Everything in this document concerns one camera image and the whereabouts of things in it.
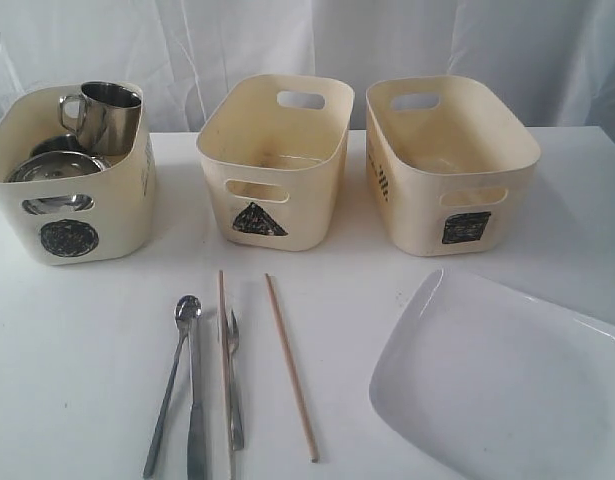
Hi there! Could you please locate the white square plate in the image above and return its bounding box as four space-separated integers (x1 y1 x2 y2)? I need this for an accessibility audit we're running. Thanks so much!
369 269 615 479

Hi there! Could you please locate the wooden chopstick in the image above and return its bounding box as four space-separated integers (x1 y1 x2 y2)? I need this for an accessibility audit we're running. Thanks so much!
264 273 320 464
218 270 235 480

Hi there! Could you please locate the steel mug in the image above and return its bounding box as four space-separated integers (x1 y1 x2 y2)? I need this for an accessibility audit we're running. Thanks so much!
58 81 142 156
29 133 86 158

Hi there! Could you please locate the steel table knife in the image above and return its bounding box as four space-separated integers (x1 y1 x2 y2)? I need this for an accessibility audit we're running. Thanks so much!
187 320 208 479

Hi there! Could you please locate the cream bin with circle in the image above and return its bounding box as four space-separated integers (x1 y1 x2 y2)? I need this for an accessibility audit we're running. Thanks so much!
0 83 155 265

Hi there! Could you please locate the white curtain backdrop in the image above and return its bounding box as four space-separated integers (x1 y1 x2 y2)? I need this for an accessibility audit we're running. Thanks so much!
0 1 615 139

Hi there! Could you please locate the cream bin with square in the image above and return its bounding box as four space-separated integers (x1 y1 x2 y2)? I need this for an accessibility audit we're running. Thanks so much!
366 75 541 257

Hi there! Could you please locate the white bowl steel inside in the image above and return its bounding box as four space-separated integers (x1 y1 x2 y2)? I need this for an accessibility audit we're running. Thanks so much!
7 150 109 215

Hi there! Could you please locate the steel spoon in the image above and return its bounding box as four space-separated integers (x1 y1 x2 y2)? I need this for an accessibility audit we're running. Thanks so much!
142 295 202 479

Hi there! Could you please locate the steel fork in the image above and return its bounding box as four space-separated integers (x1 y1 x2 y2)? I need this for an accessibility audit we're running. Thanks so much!
226 311 245 451

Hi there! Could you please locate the cream bin with triangle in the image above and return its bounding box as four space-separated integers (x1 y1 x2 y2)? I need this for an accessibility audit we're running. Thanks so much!
197 74 355 251

